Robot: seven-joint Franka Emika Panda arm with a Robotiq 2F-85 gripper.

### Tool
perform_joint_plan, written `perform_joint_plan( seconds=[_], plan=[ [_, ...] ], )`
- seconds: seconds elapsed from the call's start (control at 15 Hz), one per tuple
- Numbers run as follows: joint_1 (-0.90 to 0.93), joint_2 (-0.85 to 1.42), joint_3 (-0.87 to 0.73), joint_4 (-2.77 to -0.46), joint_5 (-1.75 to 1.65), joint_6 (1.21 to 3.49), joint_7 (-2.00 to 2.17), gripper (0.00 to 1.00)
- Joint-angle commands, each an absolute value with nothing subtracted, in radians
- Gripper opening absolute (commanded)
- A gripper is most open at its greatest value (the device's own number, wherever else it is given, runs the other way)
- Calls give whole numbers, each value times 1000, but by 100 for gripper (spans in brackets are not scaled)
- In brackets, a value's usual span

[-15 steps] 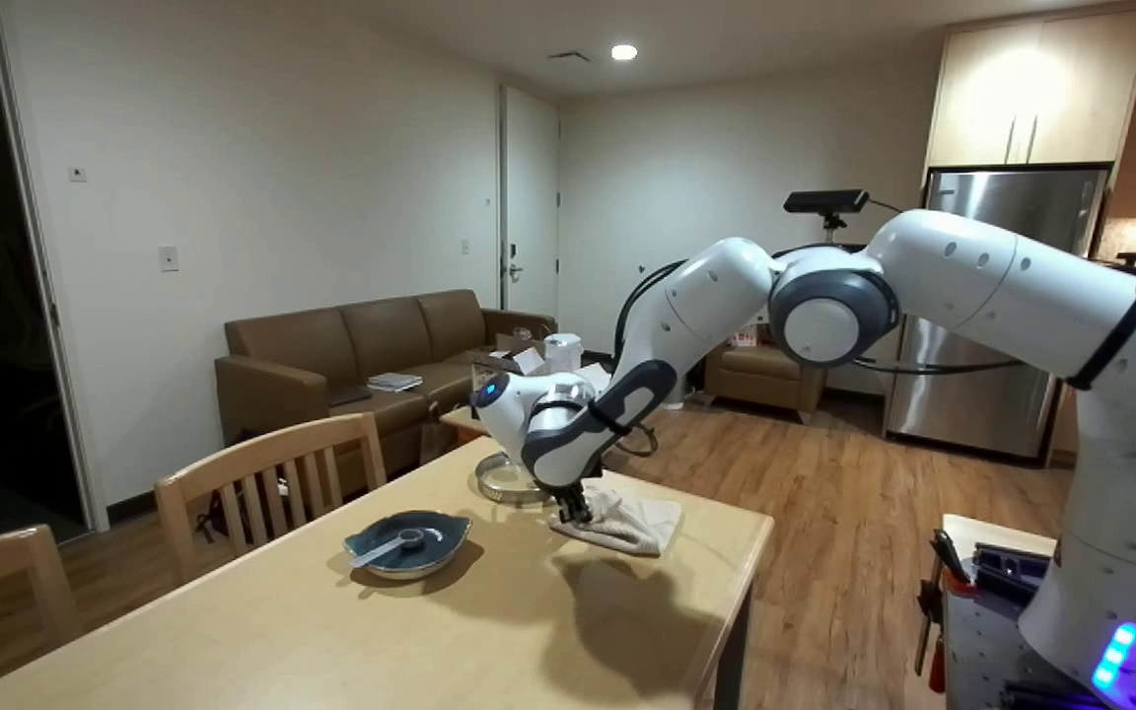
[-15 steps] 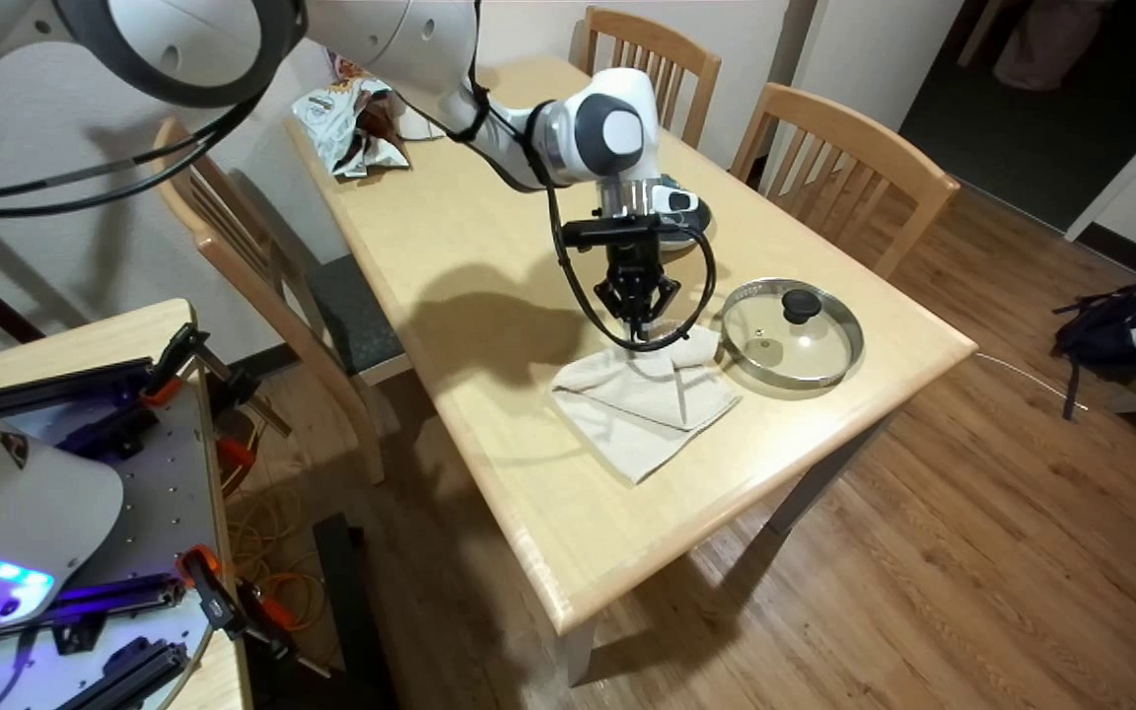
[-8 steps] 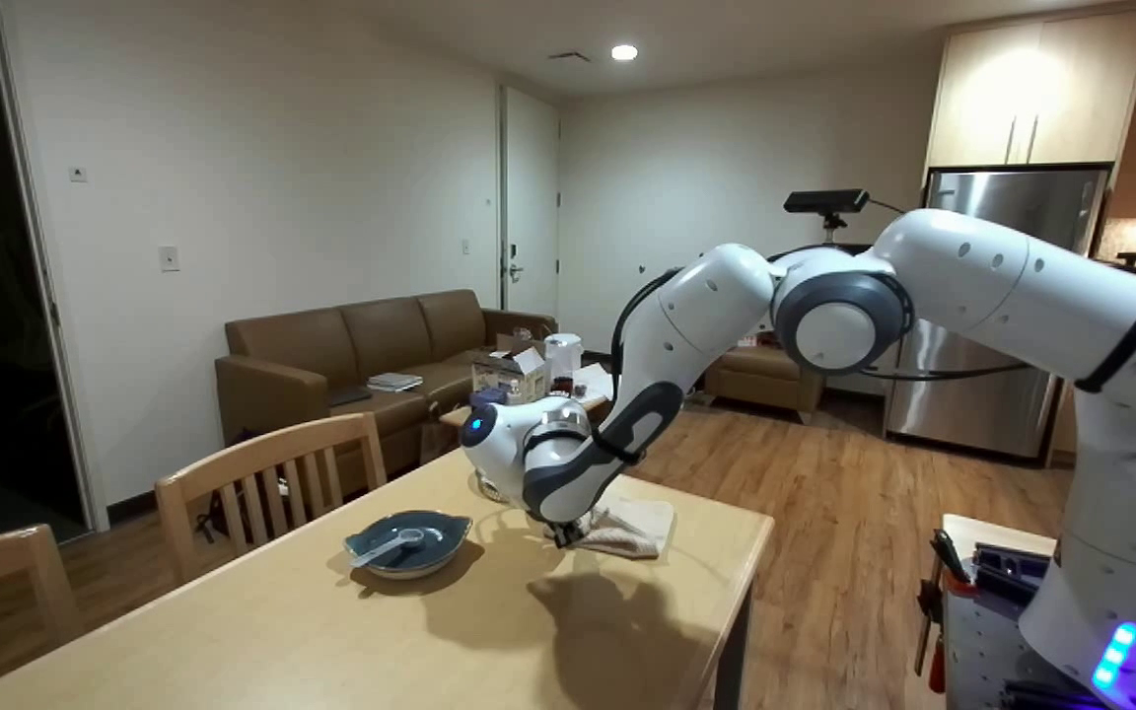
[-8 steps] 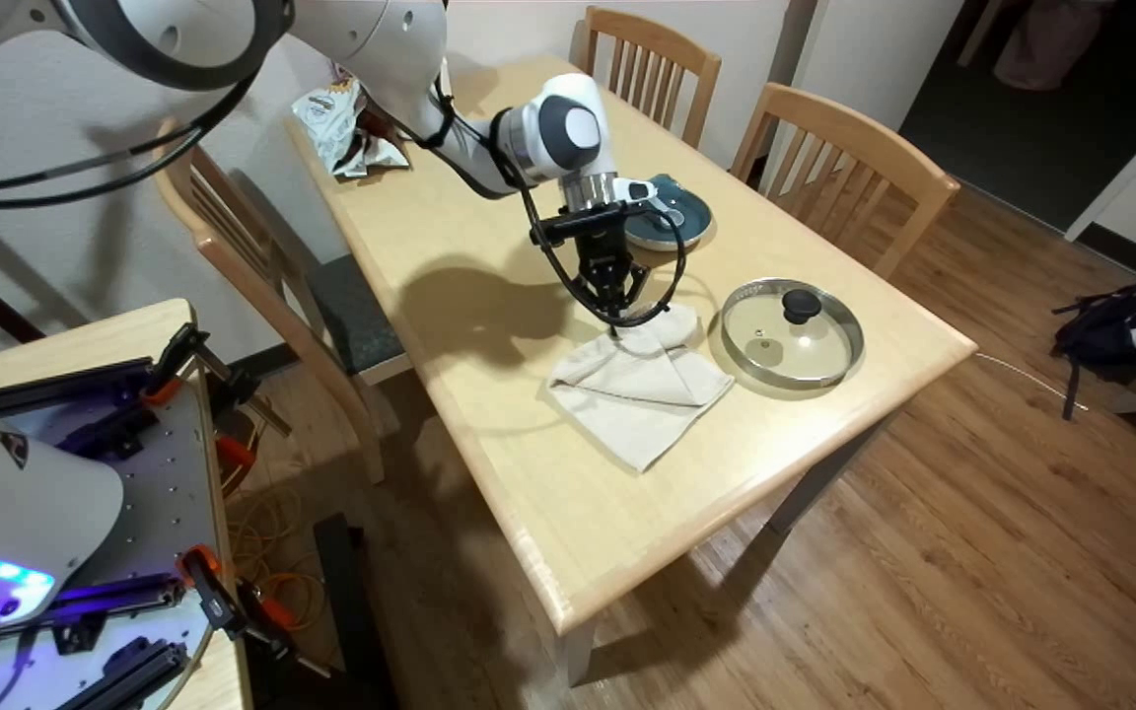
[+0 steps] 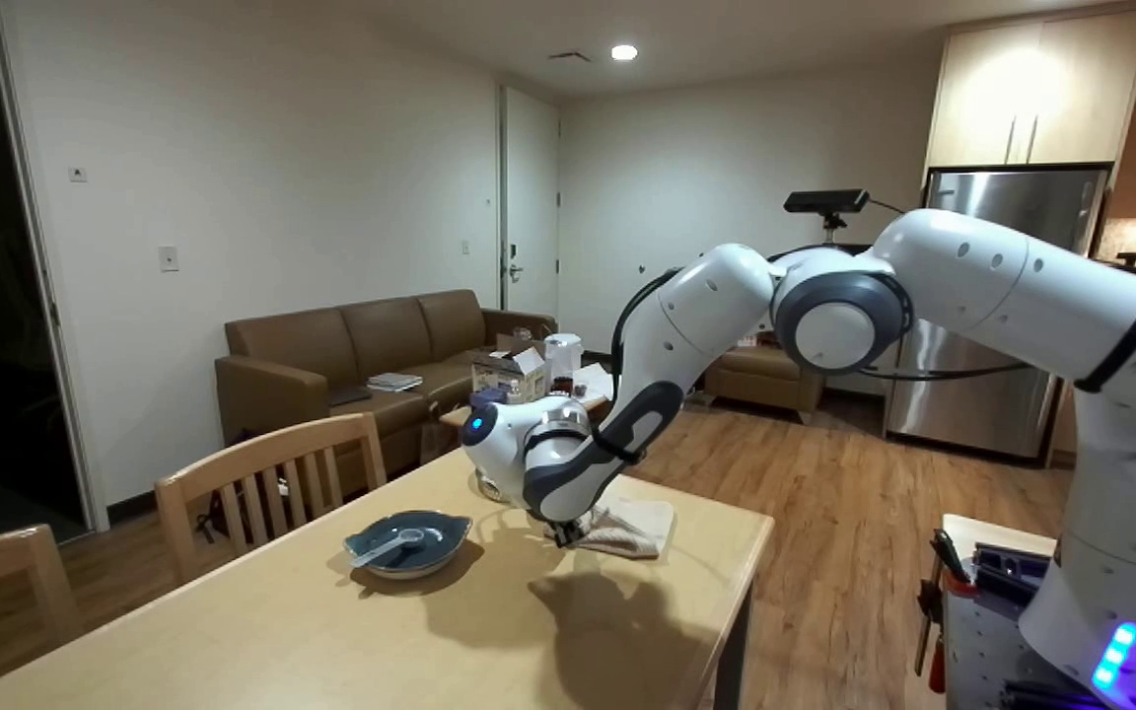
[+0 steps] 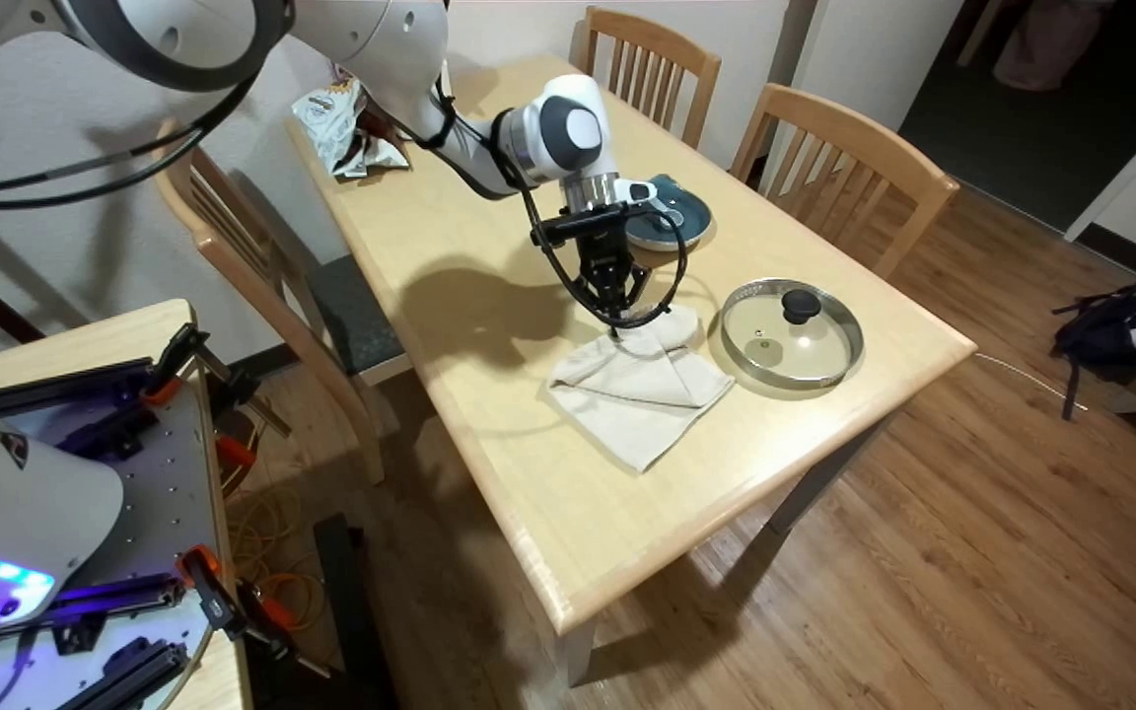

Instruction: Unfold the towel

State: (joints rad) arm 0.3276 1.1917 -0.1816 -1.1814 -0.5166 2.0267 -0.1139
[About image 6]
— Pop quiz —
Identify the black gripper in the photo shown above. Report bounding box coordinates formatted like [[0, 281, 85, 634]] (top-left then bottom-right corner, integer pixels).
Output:
[[572, 223, 652, 327]]

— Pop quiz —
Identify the white ribbed towel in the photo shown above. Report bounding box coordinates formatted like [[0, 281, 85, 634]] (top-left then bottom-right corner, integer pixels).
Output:
[[541, 303, 740, 479]]

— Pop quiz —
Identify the blue ceramic bowl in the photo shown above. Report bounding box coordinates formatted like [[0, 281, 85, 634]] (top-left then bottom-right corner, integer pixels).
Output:
[[620, 171, 720, 259]]

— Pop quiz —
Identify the glass pot lid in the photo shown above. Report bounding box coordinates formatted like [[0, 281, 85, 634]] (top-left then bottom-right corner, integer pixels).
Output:
[[700, 277, 869, 398]]

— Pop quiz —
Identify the wooden slat-back dining chair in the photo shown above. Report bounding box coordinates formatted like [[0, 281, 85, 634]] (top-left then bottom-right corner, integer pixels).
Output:
[[572, 6, 727, 154], [731, 79, 967, 281]]

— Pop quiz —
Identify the wooden chair with grey seat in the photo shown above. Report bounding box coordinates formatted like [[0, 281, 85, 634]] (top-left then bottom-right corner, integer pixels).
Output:
[[148, 142, 422, 486]]

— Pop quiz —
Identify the black stand leg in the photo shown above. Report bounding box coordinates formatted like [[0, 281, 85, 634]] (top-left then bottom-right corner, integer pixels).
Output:
[[307, 513, 398, 710]]

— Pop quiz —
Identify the orange and black clamp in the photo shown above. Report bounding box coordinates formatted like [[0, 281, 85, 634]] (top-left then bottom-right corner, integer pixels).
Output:
[[172, 541, 337, 683]]

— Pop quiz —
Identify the black bag with white label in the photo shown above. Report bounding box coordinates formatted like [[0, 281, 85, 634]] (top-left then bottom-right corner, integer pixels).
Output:
[[1049, 256, 1136, 424]]

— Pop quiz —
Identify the black bar clamp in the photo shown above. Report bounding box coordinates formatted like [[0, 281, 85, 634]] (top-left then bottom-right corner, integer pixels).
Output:
[[0, 321, 214, 424]]

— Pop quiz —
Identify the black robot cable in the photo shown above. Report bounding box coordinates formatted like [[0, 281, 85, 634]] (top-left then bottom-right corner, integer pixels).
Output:
[[0, 0, 694, 336]]

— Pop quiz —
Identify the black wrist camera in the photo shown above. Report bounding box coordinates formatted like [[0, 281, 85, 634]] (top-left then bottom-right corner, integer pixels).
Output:
[[529, 206, 629, 252]]

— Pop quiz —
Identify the red handled clamp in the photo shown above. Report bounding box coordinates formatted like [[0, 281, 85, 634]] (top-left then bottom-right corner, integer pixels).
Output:
[[202, 365, 301, 501]]

